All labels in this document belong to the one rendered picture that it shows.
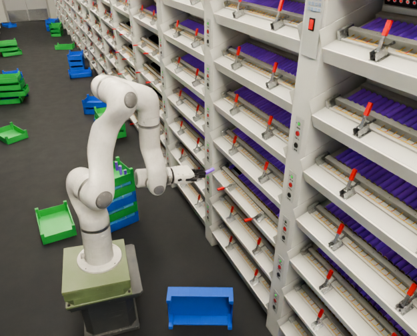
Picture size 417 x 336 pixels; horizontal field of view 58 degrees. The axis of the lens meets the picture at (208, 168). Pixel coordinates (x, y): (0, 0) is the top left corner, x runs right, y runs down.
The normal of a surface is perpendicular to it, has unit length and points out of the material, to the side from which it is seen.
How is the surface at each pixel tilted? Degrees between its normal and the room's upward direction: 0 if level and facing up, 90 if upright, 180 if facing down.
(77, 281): 3
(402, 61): 20
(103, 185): 64
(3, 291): 0
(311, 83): 90
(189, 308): 90
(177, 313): 90
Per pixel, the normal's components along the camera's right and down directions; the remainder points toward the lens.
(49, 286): 0.00, -0.86
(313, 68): -0.91, 0.22
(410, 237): -0.32, -0.73
